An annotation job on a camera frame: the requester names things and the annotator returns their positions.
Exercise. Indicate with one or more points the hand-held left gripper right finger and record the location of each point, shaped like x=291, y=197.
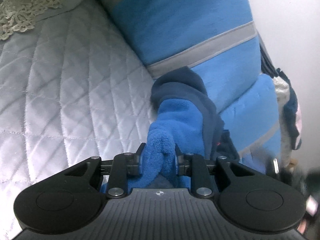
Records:
x=180, y=165

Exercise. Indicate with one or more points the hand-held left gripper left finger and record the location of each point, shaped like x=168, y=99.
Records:
x=138, y=163

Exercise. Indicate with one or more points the blue fleece jacket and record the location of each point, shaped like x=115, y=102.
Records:
x=180, y=115

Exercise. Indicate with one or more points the blue pillow with grey stripes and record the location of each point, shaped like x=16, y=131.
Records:
x=180, y=17
x=252, y=110

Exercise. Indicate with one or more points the white quilted bedspread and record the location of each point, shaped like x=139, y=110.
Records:
x=62, y=92

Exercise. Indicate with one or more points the dark grey folded cloth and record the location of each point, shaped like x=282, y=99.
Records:
x=267, y=60

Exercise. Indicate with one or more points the lace-trimmed grey cloth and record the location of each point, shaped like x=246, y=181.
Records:
x=30, y=7

